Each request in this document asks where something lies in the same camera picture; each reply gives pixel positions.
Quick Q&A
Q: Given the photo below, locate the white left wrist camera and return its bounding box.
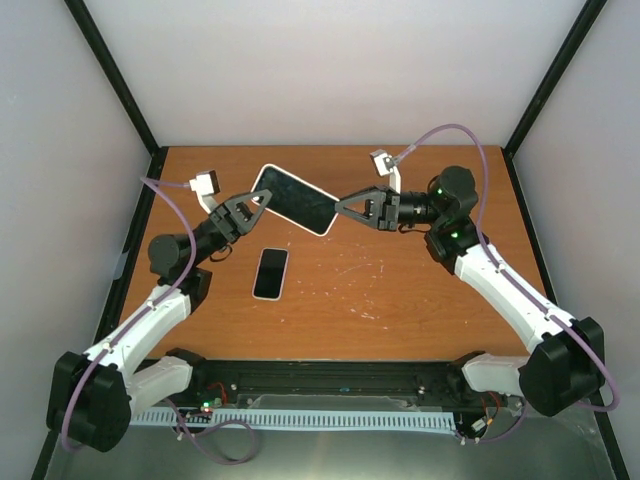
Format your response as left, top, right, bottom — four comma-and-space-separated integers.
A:
188, 170, 221, 214

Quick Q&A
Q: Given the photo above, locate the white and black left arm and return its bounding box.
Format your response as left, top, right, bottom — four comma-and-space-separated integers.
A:
46, 189, 272, 452

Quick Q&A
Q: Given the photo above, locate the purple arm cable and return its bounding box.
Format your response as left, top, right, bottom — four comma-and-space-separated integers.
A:
394, 123, 621, 445
59, 175, 257, 464

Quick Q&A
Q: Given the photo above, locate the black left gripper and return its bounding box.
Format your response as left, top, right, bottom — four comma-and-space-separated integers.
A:
189, 187, 274, 269

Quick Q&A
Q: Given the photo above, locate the black left corner post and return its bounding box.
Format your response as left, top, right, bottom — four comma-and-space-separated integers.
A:
62, 0, 169, 156

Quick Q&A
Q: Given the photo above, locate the black right corner post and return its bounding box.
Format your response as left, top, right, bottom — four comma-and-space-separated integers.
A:
503, 0, 609, 151

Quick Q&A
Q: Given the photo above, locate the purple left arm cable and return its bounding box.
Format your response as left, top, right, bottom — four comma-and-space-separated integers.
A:
59, 175, 257, 464

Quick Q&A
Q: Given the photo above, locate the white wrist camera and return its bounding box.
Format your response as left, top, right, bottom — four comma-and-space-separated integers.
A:
370, 149, 401, 193
188, 170, 221, 214

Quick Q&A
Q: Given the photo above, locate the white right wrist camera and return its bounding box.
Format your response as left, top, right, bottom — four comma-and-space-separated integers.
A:
370, 149, 401, 193

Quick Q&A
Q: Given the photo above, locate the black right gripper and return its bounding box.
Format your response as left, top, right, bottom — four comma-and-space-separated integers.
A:
333, 186, 443, 232

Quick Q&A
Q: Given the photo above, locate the black aluminium frame rail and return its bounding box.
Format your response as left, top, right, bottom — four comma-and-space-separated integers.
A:
171, 360, 503, 409

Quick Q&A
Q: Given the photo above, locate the small black phone white case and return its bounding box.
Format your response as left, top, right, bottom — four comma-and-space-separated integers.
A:
252, 248, 289, 301

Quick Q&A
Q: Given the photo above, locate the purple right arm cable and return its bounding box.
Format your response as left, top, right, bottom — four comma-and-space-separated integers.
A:
394, 123, 621, 445

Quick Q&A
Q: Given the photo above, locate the light blue slotted cable duct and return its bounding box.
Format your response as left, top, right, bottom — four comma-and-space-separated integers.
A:
129, 404, 458, 434

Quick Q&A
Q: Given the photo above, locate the black corner post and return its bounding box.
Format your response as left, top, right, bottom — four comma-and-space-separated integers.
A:
62, 0, 169, 156
503, 0, 609, 151

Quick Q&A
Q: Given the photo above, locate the grey metal front plate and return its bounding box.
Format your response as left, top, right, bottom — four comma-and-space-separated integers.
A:
43, 408, 616, 479

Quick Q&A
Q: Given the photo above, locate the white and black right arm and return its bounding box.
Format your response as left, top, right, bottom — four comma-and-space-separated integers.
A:
335, 166, 605, 416

